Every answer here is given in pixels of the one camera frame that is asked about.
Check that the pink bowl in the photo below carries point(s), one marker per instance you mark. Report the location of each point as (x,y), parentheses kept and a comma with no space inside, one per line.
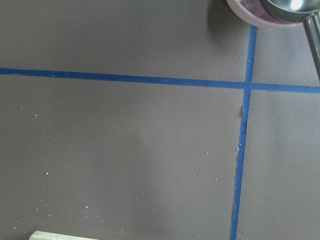
(253,13)

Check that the wooden cutting board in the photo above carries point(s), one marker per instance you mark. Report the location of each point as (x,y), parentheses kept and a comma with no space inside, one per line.
(41,235)

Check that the metal scoop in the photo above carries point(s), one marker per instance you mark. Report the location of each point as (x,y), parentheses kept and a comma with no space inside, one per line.
(306,12)

